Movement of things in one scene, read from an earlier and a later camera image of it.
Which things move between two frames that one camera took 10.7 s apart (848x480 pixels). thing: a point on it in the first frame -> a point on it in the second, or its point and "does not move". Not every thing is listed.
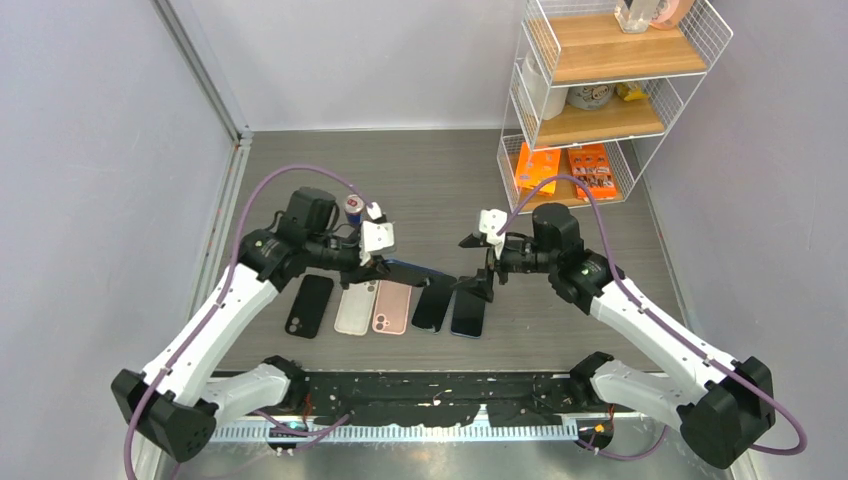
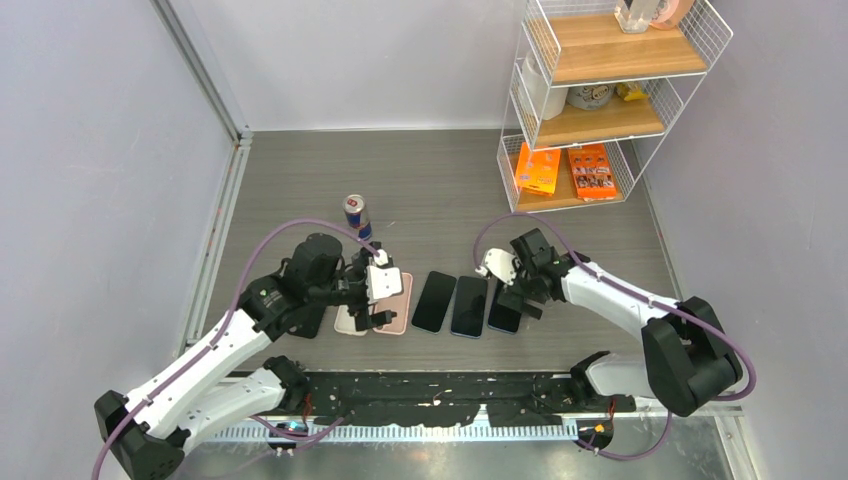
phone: x=391 y=308 does not move
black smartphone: x=434 y=301 does not move
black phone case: x=310 y=306 does not move
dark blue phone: x=407 y=273 -> x=506 y=308
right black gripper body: x=510 y=260 -> x=524 y=279
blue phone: x=468 y=314 does not move
